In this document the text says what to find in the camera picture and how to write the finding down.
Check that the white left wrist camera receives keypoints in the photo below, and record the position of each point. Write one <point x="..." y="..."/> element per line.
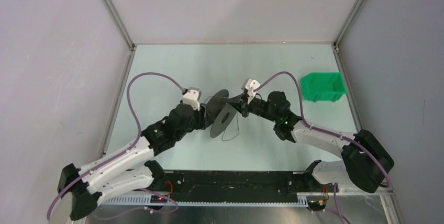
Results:
<point x="191" y="97"/>

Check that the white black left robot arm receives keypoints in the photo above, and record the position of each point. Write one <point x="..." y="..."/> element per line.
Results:
<point x="132" y="166"/>

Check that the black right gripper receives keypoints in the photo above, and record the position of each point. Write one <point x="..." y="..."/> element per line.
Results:
<point x="243" y="100"/>

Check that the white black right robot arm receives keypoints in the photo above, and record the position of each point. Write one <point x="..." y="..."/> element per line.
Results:
<point x="363" y="160"/>

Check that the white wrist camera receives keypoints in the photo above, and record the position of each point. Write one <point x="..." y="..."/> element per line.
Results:
<point x="191" y="97"/>
<point x="250" y="87"/>

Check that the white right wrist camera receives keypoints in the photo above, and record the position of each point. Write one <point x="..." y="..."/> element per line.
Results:
<point x="250" y="87"/>

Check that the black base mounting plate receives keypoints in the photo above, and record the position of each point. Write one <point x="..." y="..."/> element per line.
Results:
<point x="280" y="186"/>

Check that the green plastic bin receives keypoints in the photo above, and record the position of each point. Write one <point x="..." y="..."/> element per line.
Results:
<point x="323" y="86"/>

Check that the dark grey cable spool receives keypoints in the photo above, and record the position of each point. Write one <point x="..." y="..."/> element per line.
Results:
<point x="220" y="112"/>

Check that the aluminium corner frame post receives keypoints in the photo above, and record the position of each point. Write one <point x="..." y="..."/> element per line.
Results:
<point x="119" y="23"/>
<point x="356" y="8"/>

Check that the aluminium corner frame post left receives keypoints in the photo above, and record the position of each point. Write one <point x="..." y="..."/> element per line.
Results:
<point x="119" y="23"/>

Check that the aluminium corner frame post right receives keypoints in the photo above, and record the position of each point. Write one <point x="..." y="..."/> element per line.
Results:
<point x="356" y="8"/>

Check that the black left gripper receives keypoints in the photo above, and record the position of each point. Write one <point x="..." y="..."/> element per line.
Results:
<point x="202" y="117"/>

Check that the grey slotted cable duct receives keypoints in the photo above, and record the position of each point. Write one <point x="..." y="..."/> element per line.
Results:
<point x="151" y="200"/>

